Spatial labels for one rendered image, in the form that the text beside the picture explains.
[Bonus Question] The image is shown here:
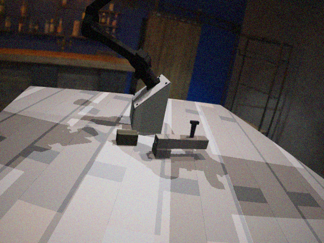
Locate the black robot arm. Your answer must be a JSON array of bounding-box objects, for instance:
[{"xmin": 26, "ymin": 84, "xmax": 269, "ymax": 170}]
[{"xmin": 81, "ymin": 0, "xmax": 160, "ymax": 91}]

